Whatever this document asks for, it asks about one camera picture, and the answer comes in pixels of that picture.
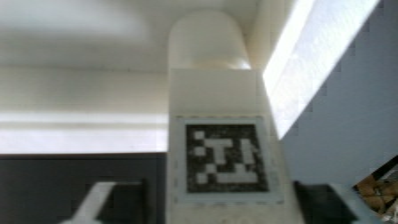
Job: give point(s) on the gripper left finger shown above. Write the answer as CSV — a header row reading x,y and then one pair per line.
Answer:
x,y
114,205

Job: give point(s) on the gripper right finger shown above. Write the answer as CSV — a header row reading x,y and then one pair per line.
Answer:
x,y
331,205

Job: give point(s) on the white table leg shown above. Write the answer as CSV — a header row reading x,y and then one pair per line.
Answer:
x,y
228,183

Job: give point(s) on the white square tabletop panel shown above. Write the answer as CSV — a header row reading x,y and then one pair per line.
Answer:
x,y
91,49

